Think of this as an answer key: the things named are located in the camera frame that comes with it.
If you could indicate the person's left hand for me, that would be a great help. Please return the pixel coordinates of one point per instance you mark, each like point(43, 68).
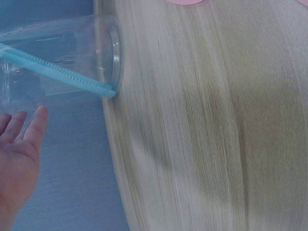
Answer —
point(16, 163)

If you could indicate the light blue ribbed brush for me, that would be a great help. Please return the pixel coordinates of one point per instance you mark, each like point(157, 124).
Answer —
point(57, 69)

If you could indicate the clear plastic cup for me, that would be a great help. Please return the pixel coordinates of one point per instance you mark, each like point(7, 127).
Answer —
point(72, 48)

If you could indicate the pink round object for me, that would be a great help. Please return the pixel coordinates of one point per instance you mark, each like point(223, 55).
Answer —
point(186, 2)

